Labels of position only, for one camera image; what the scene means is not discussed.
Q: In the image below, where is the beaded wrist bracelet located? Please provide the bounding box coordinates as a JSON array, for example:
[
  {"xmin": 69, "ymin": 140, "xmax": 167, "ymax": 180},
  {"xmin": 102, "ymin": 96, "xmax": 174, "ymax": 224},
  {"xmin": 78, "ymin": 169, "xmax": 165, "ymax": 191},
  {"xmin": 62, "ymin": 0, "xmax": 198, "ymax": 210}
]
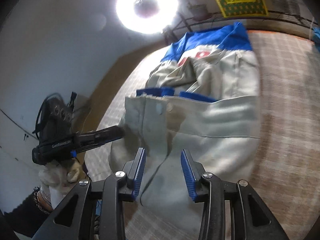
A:
[{"xmin": 32, "ymin": 186, "xmax": 52, "ymax": 215}]

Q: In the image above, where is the left hand in white glove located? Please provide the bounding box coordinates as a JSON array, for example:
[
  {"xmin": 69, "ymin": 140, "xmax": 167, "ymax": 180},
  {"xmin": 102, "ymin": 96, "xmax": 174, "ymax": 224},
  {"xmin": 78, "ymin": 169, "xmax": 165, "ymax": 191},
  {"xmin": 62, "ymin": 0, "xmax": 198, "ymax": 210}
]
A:
[{"xmin": 39, "ymin": 159, "xmax": 84, "ymax": 209}]

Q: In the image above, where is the beige plaid bed blanket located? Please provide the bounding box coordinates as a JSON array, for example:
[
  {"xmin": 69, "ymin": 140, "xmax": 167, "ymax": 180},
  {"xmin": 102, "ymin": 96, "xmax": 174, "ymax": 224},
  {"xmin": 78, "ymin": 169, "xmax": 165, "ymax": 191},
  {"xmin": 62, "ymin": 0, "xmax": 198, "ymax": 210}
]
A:
[{"xmin": 85, "ymin": 30, "xmax": 319, "ymax": 239}]

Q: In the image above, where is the bright ring light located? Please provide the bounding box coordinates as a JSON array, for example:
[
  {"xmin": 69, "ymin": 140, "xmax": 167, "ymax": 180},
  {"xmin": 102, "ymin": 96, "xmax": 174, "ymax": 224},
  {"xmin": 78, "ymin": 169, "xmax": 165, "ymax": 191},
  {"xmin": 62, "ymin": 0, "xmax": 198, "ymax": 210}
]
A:
[{"xmin": 116, "ymin": 0, "xmax": 179, "ymax": 34}]

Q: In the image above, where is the small potted plant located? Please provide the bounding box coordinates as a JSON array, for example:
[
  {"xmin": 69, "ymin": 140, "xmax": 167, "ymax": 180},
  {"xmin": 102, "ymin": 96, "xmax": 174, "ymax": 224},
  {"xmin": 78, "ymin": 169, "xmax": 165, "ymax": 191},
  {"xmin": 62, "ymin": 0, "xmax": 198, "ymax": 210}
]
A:
[{"xmin": 188, "ymin": 4, "xmax": 210, "ymax": 21}]

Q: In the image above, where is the black metal clothes rack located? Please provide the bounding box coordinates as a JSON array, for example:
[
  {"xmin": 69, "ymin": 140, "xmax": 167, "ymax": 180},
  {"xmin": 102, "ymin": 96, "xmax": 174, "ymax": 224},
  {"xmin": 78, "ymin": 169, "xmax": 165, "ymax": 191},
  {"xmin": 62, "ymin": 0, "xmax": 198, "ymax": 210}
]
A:
[{"xmin": 163, "ymin": 11, "xmax": 319, "ymax": 44}]

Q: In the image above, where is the grey and blue work jacket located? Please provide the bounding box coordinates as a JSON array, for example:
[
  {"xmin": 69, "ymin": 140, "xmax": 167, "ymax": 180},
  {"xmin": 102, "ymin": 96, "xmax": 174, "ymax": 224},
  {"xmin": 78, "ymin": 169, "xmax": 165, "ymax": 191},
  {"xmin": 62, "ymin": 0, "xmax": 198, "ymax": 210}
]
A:
[{"xmin": 109, "ymin": 22, "xmax": 261, "ymax": 233}]

